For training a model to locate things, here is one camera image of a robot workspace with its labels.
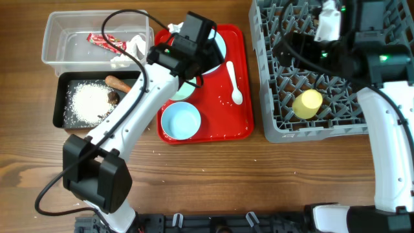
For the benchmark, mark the light blue plate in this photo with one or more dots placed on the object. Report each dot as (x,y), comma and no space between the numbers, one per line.
(221,46)

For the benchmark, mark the red sauce packet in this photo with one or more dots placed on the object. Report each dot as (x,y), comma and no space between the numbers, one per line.
(98,39)

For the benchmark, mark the clear plastic bin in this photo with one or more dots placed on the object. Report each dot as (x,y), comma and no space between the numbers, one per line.
(66,48)

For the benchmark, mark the light blue bowl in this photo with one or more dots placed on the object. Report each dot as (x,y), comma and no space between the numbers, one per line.
(181,120)

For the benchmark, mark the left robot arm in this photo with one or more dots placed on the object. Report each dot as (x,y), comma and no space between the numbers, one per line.
(94,167)

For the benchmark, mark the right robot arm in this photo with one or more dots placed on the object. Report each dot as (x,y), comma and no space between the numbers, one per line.
(350,43)

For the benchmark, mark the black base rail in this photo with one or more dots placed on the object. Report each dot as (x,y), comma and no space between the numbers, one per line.
(248,223)

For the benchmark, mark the yellow plastic cup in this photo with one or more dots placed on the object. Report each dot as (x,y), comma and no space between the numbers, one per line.
(307,104)

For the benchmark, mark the grey dishwasher rack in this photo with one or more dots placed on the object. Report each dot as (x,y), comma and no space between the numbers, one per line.
(340,113)

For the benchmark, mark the white rice pile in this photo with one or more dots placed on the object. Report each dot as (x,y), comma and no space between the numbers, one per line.
(88,105)

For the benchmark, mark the brown food scrap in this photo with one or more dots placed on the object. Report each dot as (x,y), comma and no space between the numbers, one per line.
(113,98)

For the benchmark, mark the white napkin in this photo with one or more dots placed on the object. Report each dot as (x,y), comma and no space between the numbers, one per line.
(135,47)

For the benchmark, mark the green bowl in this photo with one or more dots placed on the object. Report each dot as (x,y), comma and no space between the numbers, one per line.
(185,91)

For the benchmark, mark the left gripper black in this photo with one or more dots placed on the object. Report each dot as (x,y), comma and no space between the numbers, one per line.
(215,57)

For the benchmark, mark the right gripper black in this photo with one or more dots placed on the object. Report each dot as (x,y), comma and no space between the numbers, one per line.
(292,40)

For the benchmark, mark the white plastic spoon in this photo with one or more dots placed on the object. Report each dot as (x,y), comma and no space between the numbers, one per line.
(236,93)

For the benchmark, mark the orange carrot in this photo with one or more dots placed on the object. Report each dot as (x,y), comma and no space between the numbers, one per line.
(115,83)

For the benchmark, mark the red serving tray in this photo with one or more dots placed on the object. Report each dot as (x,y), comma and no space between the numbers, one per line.
(221,119)

